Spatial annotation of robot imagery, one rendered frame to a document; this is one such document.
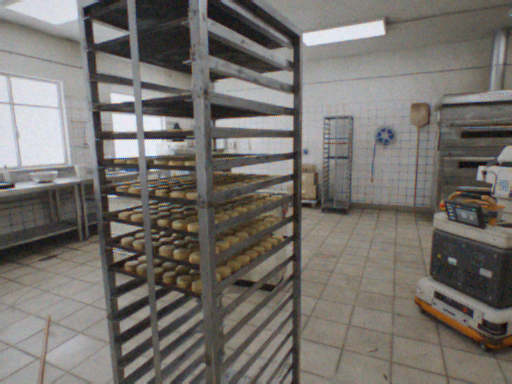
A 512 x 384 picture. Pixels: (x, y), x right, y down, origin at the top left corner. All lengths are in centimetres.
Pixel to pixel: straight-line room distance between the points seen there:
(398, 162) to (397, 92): 131
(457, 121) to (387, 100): 151
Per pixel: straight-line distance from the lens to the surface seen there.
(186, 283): 99
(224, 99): 90
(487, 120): 564
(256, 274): 297
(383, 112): 656
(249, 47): 105
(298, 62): 134
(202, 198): 80
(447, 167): 556
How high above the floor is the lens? 138
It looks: 9 degrees down
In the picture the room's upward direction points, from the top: 1 degrees counter-clockwise
